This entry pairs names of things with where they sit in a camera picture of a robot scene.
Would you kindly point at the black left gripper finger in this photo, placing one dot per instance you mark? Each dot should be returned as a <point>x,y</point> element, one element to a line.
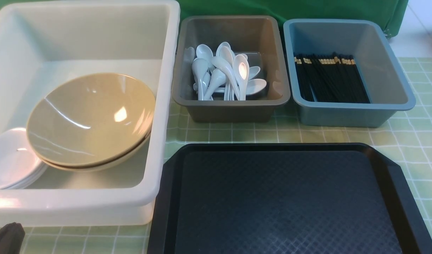
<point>11,238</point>

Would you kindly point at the white square dish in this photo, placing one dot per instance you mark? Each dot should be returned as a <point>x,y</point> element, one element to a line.
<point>17,158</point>

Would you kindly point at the tan noodle bowl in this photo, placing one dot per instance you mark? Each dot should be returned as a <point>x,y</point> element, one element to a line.
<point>93,122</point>

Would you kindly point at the tan bowl in tub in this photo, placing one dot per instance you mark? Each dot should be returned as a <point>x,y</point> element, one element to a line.
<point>102,166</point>

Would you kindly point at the white dish in tub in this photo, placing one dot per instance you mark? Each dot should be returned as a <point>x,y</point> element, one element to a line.
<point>30,179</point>

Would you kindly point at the large white plastic tub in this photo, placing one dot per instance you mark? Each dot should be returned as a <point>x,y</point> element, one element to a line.
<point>45,44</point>

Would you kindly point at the white spoon left front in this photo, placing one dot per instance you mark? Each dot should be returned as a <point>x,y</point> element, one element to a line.
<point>199,68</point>

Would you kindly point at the white spoon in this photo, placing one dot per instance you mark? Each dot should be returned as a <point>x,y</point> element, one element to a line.
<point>255,86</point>
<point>199,68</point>
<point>204,52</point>

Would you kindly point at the white spoon top left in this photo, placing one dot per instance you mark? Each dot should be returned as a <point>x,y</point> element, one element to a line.
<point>204,52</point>

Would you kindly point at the grey-brown spoon bin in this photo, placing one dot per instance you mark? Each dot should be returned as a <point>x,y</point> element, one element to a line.
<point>256,36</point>

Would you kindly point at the white spoon far right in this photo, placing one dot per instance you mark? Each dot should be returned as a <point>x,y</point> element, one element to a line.
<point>255,86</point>

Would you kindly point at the white spoon upright bright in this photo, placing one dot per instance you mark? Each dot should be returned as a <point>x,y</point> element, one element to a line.
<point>240,68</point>

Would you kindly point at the black serving tray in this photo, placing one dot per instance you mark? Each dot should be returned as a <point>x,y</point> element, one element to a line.
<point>310,198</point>

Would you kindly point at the bundle of black chopsticks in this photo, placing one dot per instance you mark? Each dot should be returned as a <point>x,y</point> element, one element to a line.
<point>331,78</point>

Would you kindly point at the blue chopstick bin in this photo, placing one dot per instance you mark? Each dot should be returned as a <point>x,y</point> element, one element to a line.
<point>385,82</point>

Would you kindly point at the green cloth backdrop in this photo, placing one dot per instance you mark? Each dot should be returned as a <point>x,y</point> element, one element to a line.
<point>387,14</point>

